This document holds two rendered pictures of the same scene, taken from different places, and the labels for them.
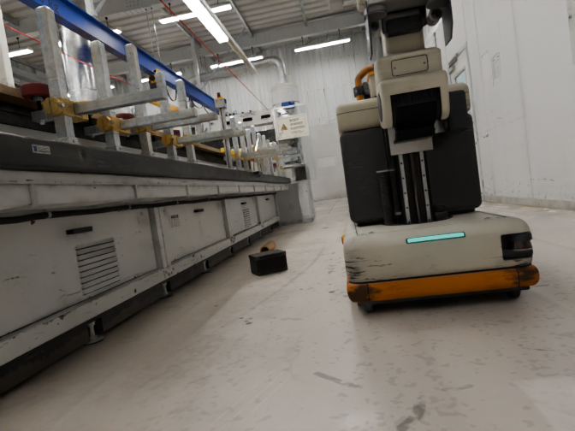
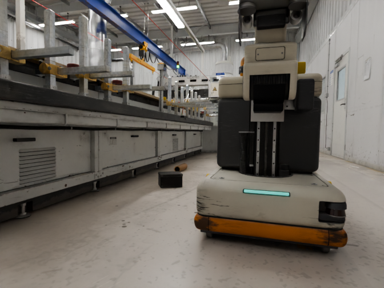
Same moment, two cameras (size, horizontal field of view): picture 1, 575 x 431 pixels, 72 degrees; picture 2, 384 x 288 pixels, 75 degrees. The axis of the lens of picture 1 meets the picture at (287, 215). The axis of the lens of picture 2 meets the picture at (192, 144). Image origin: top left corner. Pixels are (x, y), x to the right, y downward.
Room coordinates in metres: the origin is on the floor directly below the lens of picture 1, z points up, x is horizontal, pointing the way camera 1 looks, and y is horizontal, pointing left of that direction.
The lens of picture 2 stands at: (0.26, -0.28, 0.50)
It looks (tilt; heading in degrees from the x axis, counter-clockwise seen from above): 3 degrees down; 7
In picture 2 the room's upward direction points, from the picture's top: 1 degrees clockwise
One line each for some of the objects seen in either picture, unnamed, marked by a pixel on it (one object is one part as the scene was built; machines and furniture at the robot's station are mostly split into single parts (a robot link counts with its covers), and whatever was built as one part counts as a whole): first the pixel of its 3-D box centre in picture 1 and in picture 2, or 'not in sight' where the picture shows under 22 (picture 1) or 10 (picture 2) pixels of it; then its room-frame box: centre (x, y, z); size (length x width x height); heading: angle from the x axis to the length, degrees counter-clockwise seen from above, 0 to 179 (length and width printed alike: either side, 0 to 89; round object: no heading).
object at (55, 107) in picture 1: (66, 109); (6, 54); (1.23, 0.62, 0.81); 0.14 x 0.06 x 0.05; 171
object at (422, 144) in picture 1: (428, 114); (282, 94); (1.46, -0.56, 0.68); 0.28 x 0.27 x 0.25; 81
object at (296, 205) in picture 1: (255, 168); (192, 112); (6.37, 0.40, 0.95); 1.65 x 0.70 x 1.90; 81
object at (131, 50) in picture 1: (139, 101); (83, 56); (1.70, 0.55, 0.94); 0.04 x 0.04 x 0.48; 81
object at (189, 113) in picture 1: (140, 122); (71, 71); (1.48, 0.49, 0.80); 0.43 x 0.03 x 0.04; 81
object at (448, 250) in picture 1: (420, 248); (264, 194); (1.64, -0.53, 0.16); 0.67 x 0.64 x 0.25; 171
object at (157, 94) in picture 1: (98, 106); (28, 54); (1.23, 0.53, 0.81); 0.43 x 0.03 x 0.04; 81
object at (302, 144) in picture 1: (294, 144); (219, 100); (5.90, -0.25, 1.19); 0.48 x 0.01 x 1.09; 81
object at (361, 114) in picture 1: (404, 148); (266, 117); (1.73, -0.54, 0.59); 0.55 x 0.34 x 0.83; 81
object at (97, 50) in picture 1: (107, 108); (50, 58); (1.45, 0.59, 0.86); 0.04 x 0.04 x 0.48; 81
